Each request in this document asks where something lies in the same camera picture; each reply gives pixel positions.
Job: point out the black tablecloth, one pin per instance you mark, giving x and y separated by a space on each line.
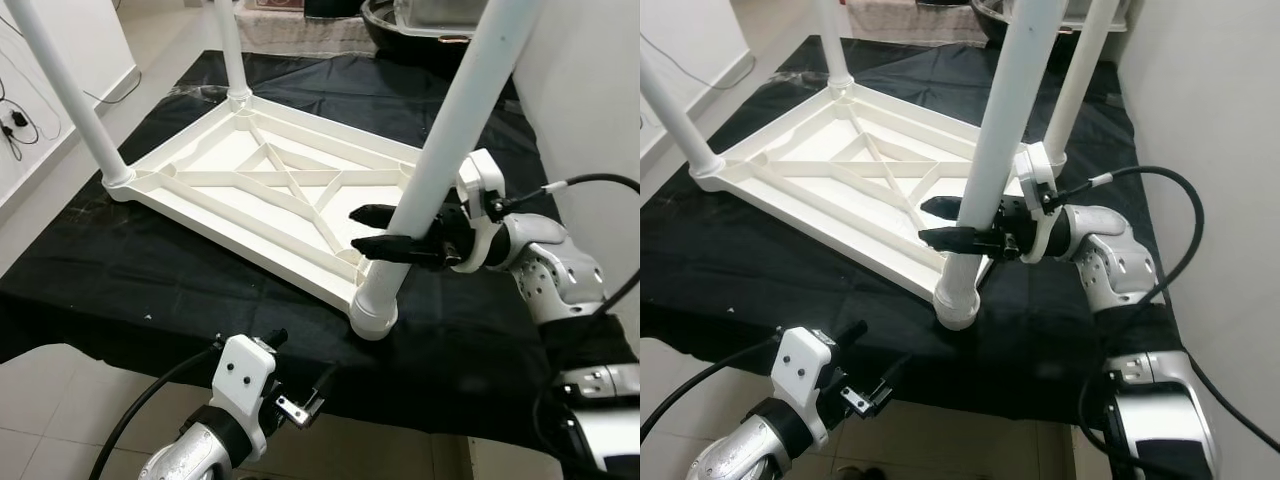
750 270
150 270

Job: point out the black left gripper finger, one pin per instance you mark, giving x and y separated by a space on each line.
277 339
853 332
315 400
885 390

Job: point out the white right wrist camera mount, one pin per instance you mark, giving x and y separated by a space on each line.
1040 170
485 175

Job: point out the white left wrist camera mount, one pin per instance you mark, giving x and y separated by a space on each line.
243 380
802 375

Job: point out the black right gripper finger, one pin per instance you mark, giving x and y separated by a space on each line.
950 240
385 248
372 215
942 207

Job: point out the robot left leg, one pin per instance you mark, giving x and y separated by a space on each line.
858 473

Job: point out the black wok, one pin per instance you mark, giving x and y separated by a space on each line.
400 45
990 25

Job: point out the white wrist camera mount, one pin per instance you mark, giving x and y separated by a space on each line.
1040 170
485 175
243 380
802 375

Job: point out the white plastic table top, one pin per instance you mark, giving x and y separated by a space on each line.
200 195
790 185

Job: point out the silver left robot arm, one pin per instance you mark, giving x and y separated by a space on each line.
750 450
195 455

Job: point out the black power adapter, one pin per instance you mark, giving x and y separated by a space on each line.
18 120

